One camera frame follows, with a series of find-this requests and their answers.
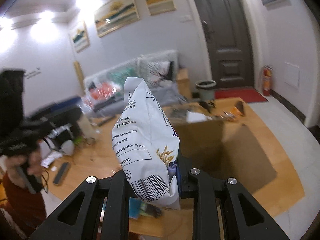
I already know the red fire extinguisher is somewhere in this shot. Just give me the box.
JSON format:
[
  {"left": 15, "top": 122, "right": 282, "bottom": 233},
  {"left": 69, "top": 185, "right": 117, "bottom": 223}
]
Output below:
[{"left": 262, "top": 65, "right": 272, "bottom": 96}]

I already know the blue wet wipes pack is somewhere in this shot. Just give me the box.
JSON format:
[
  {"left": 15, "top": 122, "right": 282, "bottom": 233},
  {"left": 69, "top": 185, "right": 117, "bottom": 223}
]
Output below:
[{"left": 129, "top": 198, "right": 142, "bottom": 219}]

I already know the white oat snack bag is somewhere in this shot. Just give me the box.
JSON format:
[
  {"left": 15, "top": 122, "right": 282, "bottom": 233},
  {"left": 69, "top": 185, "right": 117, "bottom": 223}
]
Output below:
[{"left": 111, "top": 83, "right": 180, "bottom": 209}]

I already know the white smartphone on table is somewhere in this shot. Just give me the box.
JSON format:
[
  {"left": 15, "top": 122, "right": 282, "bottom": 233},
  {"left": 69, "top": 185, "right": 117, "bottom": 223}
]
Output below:
[{"left": 53, "top": 162, "right": 71, "bottom": 185}]

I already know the dark brown door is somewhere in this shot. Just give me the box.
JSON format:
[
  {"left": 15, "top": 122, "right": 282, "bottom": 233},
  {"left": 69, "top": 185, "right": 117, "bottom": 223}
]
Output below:
[{"left": 194, "top": 0, "right": 254, "bottom": 88}]

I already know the green dark snack packet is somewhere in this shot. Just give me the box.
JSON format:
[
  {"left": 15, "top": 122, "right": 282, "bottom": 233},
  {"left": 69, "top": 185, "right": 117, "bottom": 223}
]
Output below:
[{"left": 139, "top": 203, "right": 162, "bottom": 218}]

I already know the white wall panel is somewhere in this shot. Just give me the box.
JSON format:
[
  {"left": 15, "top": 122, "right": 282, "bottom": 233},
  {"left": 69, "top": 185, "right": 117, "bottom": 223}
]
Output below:
[{"left": 284, "top": 62, "right": 300, "bottom": 88}]

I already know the orange snack near box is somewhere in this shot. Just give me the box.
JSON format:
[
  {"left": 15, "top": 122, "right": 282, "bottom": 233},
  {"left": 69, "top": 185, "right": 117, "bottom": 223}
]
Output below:
[{"left": 214, "top": 101, "right": 246, "bottom": 122}]

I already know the large landscape painting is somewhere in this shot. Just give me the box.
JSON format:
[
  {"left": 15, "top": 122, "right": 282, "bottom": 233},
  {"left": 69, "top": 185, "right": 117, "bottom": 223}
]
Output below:
[{"left": 94, "top": 0, "right": 140, "bottom": 37}]

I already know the brown cardboard box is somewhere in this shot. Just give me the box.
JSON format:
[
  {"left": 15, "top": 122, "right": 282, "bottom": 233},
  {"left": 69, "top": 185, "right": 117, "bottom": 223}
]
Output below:
[{"left": 175, "top": 120, "right": 277, "bottom": 193}]

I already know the grey sofa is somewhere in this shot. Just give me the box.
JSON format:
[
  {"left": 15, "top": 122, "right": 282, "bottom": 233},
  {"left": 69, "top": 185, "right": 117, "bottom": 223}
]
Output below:
[{"left": 80, "top": 50, "right": 186, "bottom": 118}]

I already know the black remote control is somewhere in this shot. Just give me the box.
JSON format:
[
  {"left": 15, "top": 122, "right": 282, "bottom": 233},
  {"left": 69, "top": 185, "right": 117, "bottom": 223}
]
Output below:
[{"left": 97, "top": 115, "right": 116, "bottom": 127}]

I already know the white black tree cushion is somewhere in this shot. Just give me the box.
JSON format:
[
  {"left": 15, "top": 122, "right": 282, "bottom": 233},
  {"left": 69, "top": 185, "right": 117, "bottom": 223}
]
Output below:
[{"left": 146, "top": 61, "right": 174, "bottom": 88}]

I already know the teal tree cushion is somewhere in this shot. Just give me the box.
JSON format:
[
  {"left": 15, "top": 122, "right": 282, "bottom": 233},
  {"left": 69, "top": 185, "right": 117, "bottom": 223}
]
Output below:
[{"left": 106, "top": 67, "right": 138, "bottom": 87}]

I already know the person's left hand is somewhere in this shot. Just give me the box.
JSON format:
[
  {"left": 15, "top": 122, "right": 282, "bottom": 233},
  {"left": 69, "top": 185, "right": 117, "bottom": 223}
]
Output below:
[{"left": 5, "top": 145, "right": 43, "bottom": 178}]

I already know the left small painting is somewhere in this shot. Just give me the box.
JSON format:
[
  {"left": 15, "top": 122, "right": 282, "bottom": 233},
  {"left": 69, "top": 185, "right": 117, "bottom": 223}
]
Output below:
[{"left": 69, "top": 21, "right": 90, "bottom": 53}]

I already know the grey trash bin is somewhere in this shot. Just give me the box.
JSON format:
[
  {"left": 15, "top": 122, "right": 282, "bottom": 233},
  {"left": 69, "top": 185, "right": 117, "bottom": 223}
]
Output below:
[{"left": 195, "top": 80, "right": 216, "bottom": 101}]

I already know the wooden side cabinet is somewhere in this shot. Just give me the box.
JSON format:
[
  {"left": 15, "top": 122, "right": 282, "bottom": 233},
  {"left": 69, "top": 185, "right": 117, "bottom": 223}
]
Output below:
[{"left": 176, "top": 68, "right": 192, "bottom": 99}]

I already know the red door mat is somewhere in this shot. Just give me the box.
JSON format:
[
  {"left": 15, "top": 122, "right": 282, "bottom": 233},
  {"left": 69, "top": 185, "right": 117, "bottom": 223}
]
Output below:
[{"left": 215, "top": 87, "right": 267, "bottom": 103}]

